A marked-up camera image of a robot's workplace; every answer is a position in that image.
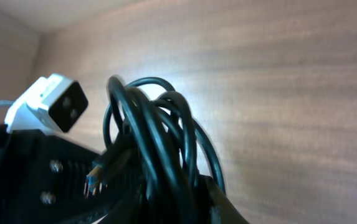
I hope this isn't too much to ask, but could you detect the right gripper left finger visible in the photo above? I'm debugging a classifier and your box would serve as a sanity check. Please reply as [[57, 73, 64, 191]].
[[103, 186, 149, 224]]

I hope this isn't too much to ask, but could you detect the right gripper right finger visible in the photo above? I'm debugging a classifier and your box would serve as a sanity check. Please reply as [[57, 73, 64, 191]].
[[196, 175, 249, 224]]

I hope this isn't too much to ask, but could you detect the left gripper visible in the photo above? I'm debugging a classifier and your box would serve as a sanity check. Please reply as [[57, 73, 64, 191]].
[[0, 125, 141, 223]]

